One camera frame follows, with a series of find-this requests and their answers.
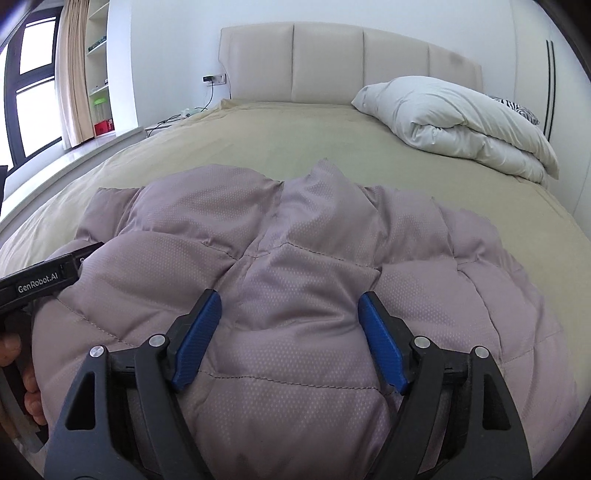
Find folded white duvet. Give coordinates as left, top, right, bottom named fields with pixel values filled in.
left=352, top=76, right=560, bottom=186

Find white built-in shelf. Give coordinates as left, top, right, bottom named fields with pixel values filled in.
left=84, top=0, right=109, bottom=131

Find zebra print pillow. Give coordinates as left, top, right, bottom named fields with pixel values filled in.
left=491, top=96, right=540, bottom=126

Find person's left hand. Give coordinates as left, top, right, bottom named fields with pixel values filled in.
left=0, top=333, right=47, bottom=426

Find black framed window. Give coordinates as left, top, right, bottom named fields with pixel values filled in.
left=3, top=6, right=63, bottom=173

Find green container on shelf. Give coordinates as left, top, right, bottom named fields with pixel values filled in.
left=90, top=89, right=111, bottom=119

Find mauve quilted long coat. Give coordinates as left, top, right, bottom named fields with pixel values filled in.
left=33, top=161, right=579, bottom=479

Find beige curtain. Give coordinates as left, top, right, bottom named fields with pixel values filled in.
left=55, top=0, right=94, bottom=149

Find red box on shelf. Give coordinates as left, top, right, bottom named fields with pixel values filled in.
left=94, top=118, right=114, bottom=137

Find beige padded headboard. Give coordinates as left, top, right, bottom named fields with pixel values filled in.
left=218, top=22, right=483, bottom=105

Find beige bed with bedspread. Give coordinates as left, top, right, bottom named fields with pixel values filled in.
left=1, top=101, right=590, bottom=403

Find white bedside table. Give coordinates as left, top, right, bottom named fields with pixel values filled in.
left=144, top=107, right=207, bottom=138

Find wall power socket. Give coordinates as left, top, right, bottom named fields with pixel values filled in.
left=202, top=74, right=226, bottom=86

